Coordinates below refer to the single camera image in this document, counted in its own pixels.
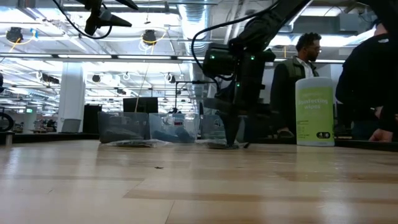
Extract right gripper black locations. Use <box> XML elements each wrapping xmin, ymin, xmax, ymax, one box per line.
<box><xmin>203</xmin><ymin>77</ymin><xmax>271</xmax><ymax>148</ymax></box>

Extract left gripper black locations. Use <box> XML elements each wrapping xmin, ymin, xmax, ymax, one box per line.
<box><xmin>83</xmin><ymin>0</ymin><xmax>139</xmax><ymax>36</ymax></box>

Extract person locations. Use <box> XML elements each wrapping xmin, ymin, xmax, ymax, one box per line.
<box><xmin>269</xmin><ymin>32</ymin><xmax>323</xmax><ymax>140</ymax></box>
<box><xmin>335</xmin><ymin>18</ymin><xmax>398</xmax><ymax>144</ymax></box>

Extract clear plastic storage bin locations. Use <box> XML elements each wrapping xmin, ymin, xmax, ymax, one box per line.
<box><xmin>148</xmin><ymin>112</ymin><xmax>200</xmax><ymax>144</ymax></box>

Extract green disinfecting wipes canister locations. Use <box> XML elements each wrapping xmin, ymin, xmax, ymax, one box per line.
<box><xmin>294</xmin><ymin>77</ymin><xmax>336</xmax><ymax>147</ymax></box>

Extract white pillar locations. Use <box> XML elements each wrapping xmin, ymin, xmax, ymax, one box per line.
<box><xmin>57</xmin><ymin>62</ymin><xmax>85</xmax><ymax>133</ymax></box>

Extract dark grey storage bin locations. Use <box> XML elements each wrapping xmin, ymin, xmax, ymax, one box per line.
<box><xmin>98</xmin><ymin>111</ymin><xmax>150</xmax><ymax>144</ymax></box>

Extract black background cabinet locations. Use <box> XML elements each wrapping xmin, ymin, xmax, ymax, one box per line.
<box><xmin>82</xmin><ymin>104</ymin><xmax>103</xmax><ymax>134</ymax></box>

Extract grey background laptop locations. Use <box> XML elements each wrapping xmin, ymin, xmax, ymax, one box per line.
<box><xmin>60</xmin><ymin>118</ymin><xmax>82</xmax><ymax>134</ymax></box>

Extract black ceiling cable reel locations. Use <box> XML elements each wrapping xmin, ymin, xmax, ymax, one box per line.
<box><xmin>142</xmin><ymin>29</ymin><xmax>158</xmax><ymax>46</ymax></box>

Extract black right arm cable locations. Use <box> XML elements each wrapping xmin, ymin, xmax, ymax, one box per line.
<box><xmin>190</xmin><ymin>1</ymin><xmax>282</xmax><ymax>93</ymax></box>

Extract black wheel ring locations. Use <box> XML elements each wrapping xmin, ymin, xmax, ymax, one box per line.
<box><xmin>0</xmin><ymin>111</ymin><xmax>15</xmax><ymax>132</ymax></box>

